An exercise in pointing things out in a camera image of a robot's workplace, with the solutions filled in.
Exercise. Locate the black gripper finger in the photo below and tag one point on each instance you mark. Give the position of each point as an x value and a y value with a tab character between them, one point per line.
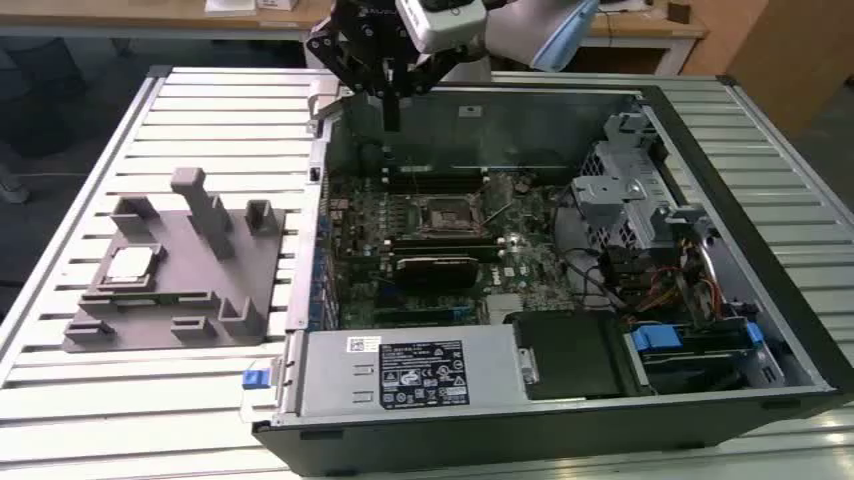
429	67
333	50

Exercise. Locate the black plastic shroud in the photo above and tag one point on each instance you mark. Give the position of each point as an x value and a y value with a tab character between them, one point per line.
573	355

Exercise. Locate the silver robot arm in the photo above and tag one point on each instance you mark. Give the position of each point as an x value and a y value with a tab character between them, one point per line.
563	40

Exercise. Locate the small black box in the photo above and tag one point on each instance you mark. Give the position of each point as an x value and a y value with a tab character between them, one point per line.
679	12

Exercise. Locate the metal drive cage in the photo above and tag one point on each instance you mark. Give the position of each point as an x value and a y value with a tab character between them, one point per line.
613	200

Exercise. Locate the silver finned heat sink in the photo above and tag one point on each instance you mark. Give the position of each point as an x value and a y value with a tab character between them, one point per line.
504	305

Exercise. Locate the blue plastic tab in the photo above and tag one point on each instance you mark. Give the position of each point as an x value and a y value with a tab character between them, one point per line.
754	336

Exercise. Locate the wooden cabinet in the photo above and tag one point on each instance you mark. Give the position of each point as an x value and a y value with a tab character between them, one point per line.
787	50

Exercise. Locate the green motherboard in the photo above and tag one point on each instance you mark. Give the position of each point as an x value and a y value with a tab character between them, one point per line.
533	290

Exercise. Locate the blue disk carrier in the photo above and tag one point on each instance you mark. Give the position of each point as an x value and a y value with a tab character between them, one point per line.
656	340

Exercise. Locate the black graphics card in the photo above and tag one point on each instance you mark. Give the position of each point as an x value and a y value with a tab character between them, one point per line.
433	272

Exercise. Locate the small white box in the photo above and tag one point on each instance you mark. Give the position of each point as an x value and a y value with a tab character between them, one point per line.
276	4

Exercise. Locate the white paper box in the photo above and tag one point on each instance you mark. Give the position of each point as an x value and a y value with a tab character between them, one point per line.
229	6

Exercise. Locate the silver CPU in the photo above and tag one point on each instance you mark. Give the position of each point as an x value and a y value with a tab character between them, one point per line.
129	265

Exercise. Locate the green RAM stick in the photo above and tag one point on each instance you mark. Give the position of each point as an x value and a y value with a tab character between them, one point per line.
156	300

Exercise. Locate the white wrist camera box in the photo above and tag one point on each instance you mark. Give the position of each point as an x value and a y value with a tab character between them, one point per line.
443	22

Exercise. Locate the grey parts rack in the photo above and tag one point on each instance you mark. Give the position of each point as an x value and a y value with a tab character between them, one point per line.
193	280

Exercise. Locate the blue case latch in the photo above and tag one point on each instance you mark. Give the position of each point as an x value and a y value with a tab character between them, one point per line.
254	380

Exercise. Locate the grey chair base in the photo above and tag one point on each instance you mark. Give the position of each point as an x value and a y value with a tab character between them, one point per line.
12	192

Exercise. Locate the dark office chair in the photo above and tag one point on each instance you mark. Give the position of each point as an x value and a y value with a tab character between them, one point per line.
40	100

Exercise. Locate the black open PC case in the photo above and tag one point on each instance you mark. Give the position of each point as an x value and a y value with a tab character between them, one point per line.
467	445

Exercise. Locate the grey power supply unit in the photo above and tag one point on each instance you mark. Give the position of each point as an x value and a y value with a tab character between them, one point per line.
333	370

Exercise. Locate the black RAM slot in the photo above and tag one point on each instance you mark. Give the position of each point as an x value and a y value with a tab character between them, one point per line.
433	179
433	186
433	172

